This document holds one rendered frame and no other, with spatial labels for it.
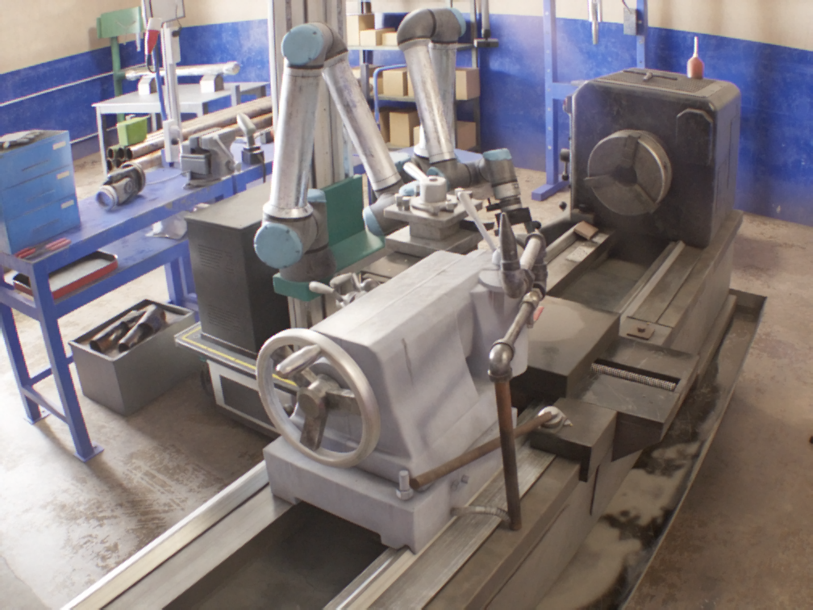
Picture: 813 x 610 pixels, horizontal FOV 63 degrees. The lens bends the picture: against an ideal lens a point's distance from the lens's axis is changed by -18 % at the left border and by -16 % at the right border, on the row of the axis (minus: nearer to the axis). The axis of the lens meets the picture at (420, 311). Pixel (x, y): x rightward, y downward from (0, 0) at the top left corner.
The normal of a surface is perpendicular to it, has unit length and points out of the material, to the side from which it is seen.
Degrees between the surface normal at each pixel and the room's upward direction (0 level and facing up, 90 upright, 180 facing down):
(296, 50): 82
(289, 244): 95
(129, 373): 90
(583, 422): 0
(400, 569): 48
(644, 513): 0
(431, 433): 66
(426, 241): 0
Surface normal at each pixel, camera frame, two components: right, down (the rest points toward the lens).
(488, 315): 0.19, 0.23
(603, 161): -0.54, 0.38
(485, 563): -0.04, -0.90
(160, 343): 0.86, 0.19
